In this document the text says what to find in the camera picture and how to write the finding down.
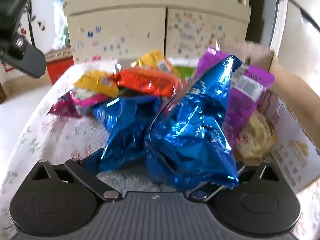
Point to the white refrigerator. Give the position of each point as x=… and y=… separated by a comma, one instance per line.
x=300, y=30

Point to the yellow snack packet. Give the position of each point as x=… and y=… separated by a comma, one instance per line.
x=92, y=81
x=150, y=58

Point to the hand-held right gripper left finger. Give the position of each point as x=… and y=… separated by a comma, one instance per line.
x=87, y=177

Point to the white plastic bag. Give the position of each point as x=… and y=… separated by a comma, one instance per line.
x=60, y=25

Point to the purple snack bag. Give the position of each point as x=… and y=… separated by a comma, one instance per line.
x=250, y=100
x=208, y=60

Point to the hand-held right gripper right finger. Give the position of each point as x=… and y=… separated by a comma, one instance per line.
x=246, y=173

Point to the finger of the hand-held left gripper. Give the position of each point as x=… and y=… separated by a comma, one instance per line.
x=30, y=60

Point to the green snack packet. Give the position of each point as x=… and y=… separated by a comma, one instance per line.
x=186, y=71

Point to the pale yellow snack bag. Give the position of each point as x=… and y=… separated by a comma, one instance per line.
x=257, y=135

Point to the large blue foil snack bag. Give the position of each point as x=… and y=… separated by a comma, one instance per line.
x=190, y=130

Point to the floral white cloth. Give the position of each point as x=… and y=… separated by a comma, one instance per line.
x=50, y=135

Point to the cream cabinet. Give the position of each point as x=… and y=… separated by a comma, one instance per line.
x=120, y=25

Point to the cardboard box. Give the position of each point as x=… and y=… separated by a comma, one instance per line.
x=292, y=155

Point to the red storage box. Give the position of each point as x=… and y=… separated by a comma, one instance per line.
x=58, y=67

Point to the pink snack packet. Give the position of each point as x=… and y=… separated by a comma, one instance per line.
x=87, y=98

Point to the orange snack bag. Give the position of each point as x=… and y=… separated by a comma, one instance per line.
x=147, y=81

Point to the dark magenta snack packet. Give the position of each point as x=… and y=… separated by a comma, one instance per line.
x=62, y=108

